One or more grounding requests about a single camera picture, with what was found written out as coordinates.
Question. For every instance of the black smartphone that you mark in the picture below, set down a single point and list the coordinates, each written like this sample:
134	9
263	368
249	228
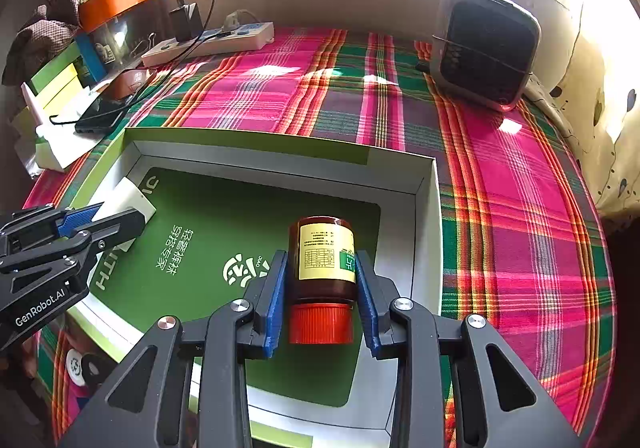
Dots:
100	115

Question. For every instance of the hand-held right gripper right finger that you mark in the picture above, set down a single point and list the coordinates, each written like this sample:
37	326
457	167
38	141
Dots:
367	308

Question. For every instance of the white charger adapter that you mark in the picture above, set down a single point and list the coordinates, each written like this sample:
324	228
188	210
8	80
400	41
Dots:
127	198

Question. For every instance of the grey desktop fan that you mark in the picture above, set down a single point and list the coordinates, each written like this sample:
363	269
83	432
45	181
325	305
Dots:
485	48

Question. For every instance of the white power strip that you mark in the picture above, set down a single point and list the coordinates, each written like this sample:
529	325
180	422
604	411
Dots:
235	40

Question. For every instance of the pink plaid tablecloth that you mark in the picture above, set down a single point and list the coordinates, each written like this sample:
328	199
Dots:
500	208

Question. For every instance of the white plug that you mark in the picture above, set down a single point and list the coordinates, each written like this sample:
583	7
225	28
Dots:
240	20

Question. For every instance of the brown checkered cloth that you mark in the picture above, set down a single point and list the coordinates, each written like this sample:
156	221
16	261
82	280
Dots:
40	43

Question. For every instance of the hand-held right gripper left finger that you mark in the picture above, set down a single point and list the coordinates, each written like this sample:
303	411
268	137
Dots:
274	308

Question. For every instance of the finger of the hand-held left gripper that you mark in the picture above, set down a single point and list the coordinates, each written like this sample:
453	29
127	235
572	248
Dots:
110	228
80	220

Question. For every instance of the green cardboard box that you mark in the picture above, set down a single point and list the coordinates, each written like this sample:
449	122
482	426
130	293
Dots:
210	228

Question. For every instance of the green white carton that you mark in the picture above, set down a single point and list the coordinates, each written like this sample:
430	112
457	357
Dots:
60	73

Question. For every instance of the clear glass tank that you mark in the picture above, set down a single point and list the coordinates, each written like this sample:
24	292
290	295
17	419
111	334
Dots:
125	35

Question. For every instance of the black charger plug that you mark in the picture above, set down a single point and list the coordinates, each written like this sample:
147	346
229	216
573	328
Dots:
186	23

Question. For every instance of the brown bottle with red cap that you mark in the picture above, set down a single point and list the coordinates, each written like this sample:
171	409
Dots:
320	253

